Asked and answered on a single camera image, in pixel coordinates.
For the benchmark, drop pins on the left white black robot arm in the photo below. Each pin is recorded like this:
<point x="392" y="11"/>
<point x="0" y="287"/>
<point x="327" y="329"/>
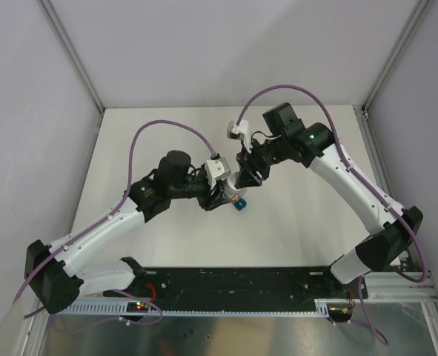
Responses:
<point x="57" y="272"/>

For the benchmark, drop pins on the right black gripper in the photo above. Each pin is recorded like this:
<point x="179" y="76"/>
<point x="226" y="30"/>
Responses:
<point x="247" y="162"/>

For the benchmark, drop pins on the aluminium frame post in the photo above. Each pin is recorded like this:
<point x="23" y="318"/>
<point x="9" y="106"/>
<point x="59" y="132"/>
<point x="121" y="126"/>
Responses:
<point x="70" y="52"/>
<point x="407" y="33"/>

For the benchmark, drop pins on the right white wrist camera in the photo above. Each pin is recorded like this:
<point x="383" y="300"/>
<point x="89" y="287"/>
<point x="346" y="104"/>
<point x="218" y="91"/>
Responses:
<point x="240" y="131"/>

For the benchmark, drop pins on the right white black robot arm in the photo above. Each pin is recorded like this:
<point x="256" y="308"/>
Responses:
<point x="391" y="226"/>

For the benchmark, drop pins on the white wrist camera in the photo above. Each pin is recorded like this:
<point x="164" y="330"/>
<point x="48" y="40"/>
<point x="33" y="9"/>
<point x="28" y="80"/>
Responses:
<point x="217" y="170"/>
<point x="240" y="131"/>

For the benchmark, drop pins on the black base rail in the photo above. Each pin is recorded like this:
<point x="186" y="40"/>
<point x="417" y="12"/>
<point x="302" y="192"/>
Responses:
<point x="242" y="289"/>

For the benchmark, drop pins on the blue pill box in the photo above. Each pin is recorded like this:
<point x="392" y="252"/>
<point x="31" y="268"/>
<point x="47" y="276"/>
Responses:
<point x="240" y="204"/>

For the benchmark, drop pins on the left aluminium frame post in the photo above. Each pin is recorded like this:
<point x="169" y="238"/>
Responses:
<point x="70" y="52"/>

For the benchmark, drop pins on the right aluminium frame post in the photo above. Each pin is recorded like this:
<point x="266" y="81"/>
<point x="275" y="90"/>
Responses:
<point x="407" y="33"/>

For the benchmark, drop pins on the aluminium frame crossbar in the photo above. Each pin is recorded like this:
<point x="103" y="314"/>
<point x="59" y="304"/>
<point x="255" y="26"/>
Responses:
<point x="389" y="286"/>

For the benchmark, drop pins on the white bottle cap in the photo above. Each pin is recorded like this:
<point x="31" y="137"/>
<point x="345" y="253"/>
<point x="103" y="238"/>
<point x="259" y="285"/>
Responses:
<point x="232" y="180"/>

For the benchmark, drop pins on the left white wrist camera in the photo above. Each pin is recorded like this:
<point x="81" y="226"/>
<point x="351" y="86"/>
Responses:
<point x="217" y="170"/>

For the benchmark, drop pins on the grey slotted cable duct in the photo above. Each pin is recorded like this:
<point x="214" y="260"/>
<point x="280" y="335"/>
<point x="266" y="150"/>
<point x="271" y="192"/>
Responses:
<point x="117" y="307"/>

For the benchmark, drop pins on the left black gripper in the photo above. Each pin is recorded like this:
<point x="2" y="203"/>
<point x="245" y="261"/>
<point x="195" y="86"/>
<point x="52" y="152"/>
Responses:
<point x="210" y="201"/>

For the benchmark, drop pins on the white pill bottle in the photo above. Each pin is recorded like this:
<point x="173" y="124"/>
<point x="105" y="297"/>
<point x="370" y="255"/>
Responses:
<point x="232" y="191"/>

